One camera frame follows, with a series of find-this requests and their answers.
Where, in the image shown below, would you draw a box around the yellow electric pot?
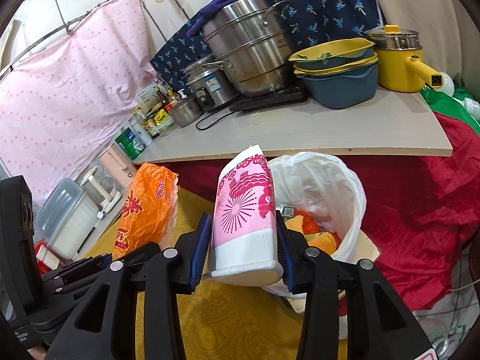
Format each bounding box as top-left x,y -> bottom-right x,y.
365,24 -> 443,93

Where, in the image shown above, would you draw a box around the yellow patterned tablecloth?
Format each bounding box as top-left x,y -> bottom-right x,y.
80,189 -> 303,359

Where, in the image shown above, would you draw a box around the small steel bowl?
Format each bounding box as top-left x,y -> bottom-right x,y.
169,95 -> 204,128

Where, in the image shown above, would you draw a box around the pink dotted curtain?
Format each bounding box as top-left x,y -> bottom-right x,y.
1,0 -> 156,205

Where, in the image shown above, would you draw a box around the orange trash in bin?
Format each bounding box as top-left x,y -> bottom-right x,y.
295,210 -> 325,235

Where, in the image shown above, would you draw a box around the white glass kettle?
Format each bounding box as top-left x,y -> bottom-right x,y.
80,165 -> 122,214

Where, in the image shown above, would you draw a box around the black induction cooker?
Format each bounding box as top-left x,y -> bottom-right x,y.
229,85 -> 310,112

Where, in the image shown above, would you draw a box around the pink electric kettle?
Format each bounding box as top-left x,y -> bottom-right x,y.
99,144 -> 137,189

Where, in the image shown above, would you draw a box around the red plastic basket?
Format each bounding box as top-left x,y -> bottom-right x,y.
34,241 -> 60,275

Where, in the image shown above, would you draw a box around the white dish box clear lid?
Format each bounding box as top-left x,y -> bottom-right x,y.
34,178 -> 99,260

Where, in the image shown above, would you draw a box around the orange mesh sponge cloth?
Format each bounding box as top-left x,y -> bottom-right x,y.
286,215 -> 340,255

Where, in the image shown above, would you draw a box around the green white can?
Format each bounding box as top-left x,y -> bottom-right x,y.
115,127 -> 146,161

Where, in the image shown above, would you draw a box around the steel rice cooker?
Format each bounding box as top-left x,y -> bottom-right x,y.
184,54 -> 240,111

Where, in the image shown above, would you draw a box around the large steel steamer pot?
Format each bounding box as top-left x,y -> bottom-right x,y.
202,0 -> 296,98

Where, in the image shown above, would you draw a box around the stacked blue yellow basins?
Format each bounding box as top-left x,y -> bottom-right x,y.
289,37 -> 380,110

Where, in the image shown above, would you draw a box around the red quilted cloth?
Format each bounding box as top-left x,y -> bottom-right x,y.
160,111 -> 480,312

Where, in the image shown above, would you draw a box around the purple cloth on pot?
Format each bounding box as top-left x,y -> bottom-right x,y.
186,0 -> 239,38

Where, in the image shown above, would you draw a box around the dark soy sauce bottle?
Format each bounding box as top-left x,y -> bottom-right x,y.
154,86 -> 171,113

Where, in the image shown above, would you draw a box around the white lined trash bin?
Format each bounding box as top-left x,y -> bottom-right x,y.
262,151 -> 368,299

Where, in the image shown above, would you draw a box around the white bulb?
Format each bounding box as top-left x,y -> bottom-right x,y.
436,72 -> 455,97

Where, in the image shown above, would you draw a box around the black power cable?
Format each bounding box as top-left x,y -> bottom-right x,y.
194,98 -> 241,131

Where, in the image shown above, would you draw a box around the orange plastic bag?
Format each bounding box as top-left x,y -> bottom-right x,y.
112,163 -> 178,260

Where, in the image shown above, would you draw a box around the white box on shelf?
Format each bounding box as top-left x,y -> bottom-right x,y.
135,83 -> 163,112

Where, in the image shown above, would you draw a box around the pink white paper cup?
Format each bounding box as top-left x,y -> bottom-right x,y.
203,145 -> 283,287

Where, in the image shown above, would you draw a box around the navy floral cloth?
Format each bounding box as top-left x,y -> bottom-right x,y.
151,0 -> 383,90

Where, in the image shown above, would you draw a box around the green cloth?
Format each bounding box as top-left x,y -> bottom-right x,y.
419,85 -> 479,135

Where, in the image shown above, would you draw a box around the white bottle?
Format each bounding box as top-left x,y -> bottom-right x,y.
129,117 -> 154,147

